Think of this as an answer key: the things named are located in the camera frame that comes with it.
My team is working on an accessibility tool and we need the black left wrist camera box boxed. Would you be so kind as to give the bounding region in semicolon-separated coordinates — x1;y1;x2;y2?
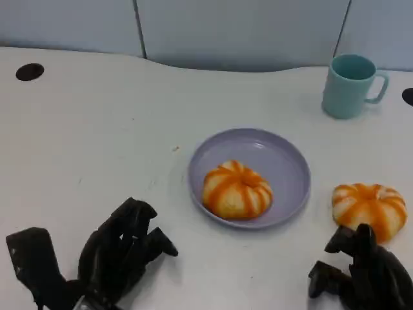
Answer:
5;227;80;310

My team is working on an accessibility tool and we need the lilac plate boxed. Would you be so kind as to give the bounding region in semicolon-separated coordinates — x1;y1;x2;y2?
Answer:
187;127;312;231

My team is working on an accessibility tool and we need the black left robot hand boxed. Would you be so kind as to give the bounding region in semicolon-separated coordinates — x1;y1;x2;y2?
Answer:
77;196;179;306

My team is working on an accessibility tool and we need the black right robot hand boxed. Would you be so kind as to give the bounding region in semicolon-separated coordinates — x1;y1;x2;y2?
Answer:
308;223;413;310

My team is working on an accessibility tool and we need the orange white toy bread roll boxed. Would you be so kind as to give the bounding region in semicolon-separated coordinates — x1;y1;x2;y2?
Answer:
201;159;274;222
332;183;408;243

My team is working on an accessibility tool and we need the pale green mug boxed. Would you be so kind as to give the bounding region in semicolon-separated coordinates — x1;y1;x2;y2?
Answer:
321;54;390;119

